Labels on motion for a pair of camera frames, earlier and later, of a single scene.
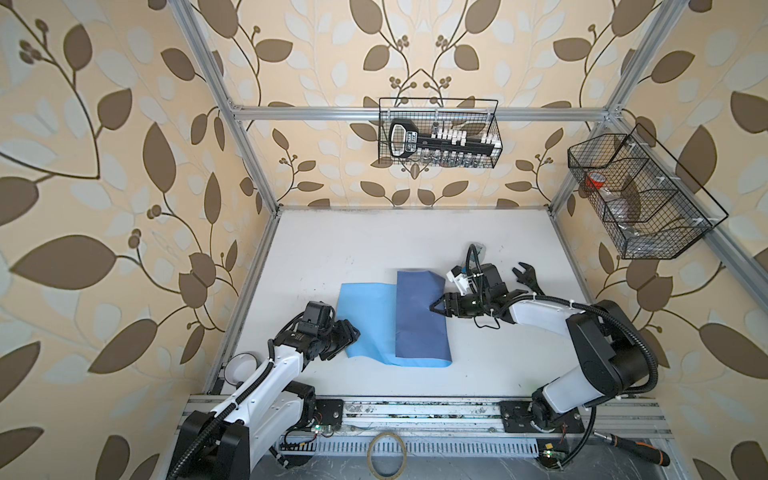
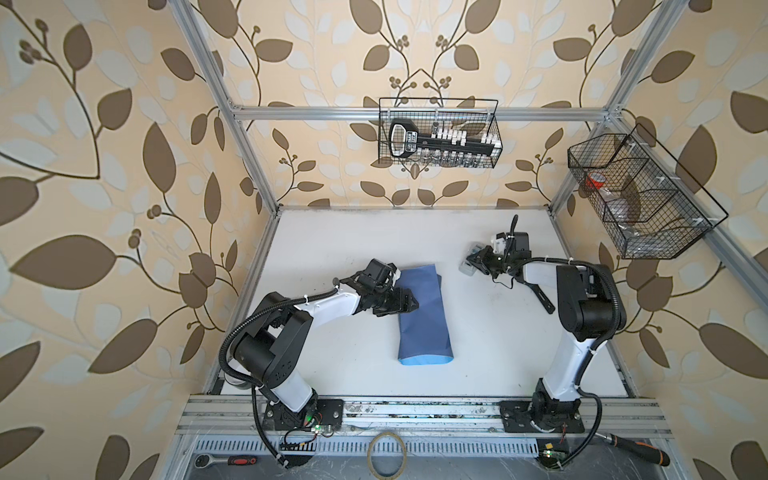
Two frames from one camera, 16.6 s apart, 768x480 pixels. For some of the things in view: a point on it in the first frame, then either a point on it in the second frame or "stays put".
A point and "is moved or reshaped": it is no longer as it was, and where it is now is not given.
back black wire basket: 439,132 stays put
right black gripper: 449,299 to 481,260
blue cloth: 395,322 is moved or reshaped
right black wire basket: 651,207 stays put
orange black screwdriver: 642,450 stays put
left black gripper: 348,336 to 399,307
